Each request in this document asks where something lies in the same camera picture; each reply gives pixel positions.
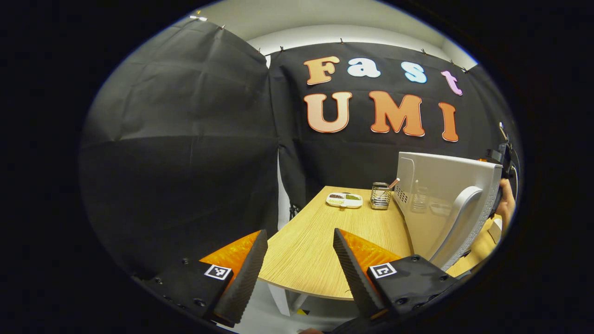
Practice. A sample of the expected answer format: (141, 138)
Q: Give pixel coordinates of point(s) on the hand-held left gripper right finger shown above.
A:
(357, 283)

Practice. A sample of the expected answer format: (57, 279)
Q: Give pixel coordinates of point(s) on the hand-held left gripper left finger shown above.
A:
(243, 283)

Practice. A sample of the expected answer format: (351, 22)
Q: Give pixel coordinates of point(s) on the white microwave oven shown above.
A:
(436, 185)

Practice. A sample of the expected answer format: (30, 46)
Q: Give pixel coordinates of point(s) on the white divided dish of beans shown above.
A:
(344, 200)

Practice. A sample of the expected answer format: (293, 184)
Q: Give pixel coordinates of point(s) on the wooden stick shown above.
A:
(394, 183)

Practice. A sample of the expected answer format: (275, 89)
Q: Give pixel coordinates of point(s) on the white table leg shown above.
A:
(283, 299)

